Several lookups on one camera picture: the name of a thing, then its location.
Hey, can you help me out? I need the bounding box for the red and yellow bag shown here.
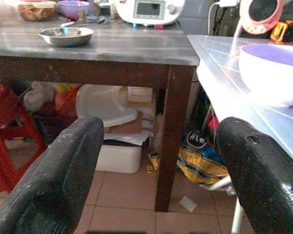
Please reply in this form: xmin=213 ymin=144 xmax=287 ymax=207
xmin=54 ymin=82 xmax=80 ymax=117

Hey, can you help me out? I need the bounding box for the white tiled table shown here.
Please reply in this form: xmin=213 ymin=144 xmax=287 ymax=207
xmin=187 ymin=34 xmax=293 ymax=234

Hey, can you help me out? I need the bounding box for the white power adapter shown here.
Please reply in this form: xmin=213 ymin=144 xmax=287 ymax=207
xmin=217 ymin=0 xmax=242 ymax=8

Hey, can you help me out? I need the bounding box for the small purple plastic bowl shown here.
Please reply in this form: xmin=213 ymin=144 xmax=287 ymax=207
xmin=56 ymin=0 xmax=90 ymax=19

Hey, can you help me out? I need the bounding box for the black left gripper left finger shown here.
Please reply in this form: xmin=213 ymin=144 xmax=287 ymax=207
xmin=0 ymin=116 xmax=105 ymax=234

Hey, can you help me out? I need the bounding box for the clear plastic food container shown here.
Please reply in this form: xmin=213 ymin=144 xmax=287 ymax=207
xmin=17 ymin=1 xmax=57 ymax=21

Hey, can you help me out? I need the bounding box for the cream cardboard box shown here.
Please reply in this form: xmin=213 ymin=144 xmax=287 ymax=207
xmin=127 ymin=85 xmax=154 ymax=104

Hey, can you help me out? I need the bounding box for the metal spoon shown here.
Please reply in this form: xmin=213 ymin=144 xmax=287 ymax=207
xmin=87 ymin=16 xmax=110 ymax=25

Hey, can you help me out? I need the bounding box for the white plastic basin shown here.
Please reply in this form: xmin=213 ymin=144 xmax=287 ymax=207
xmin=75 ymin=84 xmax=139 ymax=128

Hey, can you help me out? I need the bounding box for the white plastic bag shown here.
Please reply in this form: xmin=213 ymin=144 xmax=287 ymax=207
xmin=23 ymin=81 xmax=56 ymax=112

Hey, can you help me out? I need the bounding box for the knife with white handle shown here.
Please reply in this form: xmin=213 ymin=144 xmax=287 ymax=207
xmin=60 ymin=20 xmax=88 ymax=28

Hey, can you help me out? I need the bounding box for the white paper scrap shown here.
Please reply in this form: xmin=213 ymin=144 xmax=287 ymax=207
xmin=179 ymin=195 xmax=198 ymax=213

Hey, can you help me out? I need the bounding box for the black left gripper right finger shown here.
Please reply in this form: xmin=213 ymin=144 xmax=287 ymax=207
xmin=216 ymin=116 xmax=293 ymax=234

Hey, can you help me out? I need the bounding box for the orange and black tool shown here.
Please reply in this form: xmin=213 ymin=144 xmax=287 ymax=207
xmin=270 ymin=20 xmax=293 ymax=44

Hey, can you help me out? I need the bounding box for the small yellow packet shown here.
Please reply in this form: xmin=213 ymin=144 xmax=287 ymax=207
xmin=148 ymin=152 xmax=161 ymax=174

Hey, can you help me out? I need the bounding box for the round metal dish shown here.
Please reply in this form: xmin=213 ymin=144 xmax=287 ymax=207
xmin=38 ymin=26 xmax=96 ymax=48

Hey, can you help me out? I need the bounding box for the white storage box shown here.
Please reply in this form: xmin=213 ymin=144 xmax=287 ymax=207
xmin=95 ymin=143 xmax=144 ymax=174

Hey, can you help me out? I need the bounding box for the red plastic stool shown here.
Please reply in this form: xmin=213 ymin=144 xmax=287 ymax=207
xmin=0 ymin=81 xmax=48 ymax=195

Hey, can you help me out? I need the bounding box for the large purple plastic bowl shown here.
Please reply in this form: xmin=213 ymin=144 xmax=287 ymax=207
xmin=238 ymin=43 xmax=293 ymax=108

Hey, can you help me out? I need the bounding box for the yellow and blue bag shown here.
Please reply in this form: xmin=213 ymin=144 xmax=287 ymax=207
xmin=177 ymin=130 xmax=231 ymax=186

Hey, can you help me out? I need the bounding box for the wooden table with grey top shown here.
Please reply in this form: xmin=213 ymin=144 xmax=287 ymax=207
xmin=0 ymin=18 xmax=200 ymax=213

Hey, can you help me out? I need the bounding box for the white kitchen food processor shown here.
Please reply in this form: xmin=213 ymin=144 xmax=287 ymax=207
xmin=114 ymin=0 xmax=186 ymax=26

